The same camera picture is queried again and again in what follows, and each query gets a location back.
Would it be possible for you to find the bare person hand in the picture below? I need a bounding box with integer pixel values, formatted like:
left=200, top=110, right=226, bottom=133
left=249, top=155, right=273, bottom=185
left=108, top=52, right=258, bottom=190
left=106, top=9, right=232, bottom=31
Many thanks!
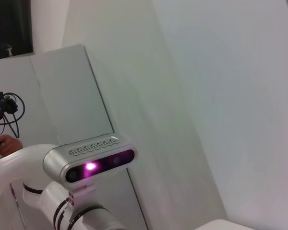
left=0, top=134, right=24, bottom=157

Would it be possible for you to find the white curved robot shell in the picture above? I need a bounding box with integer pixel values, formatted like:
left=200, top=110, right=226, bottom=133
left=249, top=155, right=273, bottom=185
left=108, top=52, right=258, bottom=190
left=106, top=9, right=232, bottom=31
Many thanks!
left=0, top=143, right=60, bottom=202

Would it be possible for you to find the white partition panel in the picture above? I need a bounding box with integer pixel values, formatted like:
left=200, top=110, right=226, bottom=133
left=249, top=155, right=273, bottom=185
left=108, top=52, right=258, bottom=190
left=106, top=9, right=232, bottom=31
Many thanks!
left=30, top=44, right=115, bottom=146
left=0, top=55, right=60, bottom=159

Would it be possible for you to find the dark window pane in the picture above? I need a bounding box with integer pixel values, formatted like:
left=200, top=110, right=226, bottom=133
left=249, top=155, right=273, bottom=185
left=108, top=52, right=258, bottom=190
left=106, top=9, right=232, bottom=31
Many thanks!
left=0, top=0, right=34, bottom=60

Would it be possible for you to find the white rounded cover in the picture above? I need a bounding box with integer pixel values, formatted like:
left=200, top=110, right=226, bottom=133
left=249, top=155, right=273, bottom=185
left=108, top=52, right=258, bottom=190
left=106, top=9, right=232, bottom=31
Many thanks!
left=196, top=218, right=288, bottom=230

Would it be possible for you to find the black cabled handheld device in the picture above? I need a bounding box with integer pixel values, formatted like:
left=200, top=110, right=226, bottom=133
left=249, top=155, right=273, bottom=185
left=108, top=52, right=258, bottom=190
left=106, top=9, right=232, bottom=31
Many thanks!
left=0, top=91, right=26, bottom=151

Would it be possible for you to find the silver head depth camera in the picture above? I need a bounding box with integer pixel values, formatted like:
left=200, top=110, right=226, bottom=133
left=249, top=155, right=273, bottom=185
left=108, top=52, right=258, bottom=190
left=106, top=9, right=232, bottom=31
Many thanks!
left=42, top=136, right=138, bottom=190

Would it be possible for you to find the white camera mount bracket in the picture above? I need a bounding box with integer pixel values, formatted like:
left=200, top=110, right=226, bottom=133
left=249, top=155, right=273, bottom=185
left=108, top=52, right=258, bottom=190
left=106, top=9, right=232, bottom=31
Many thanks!
left=67, top=183, right=97, bottom=207

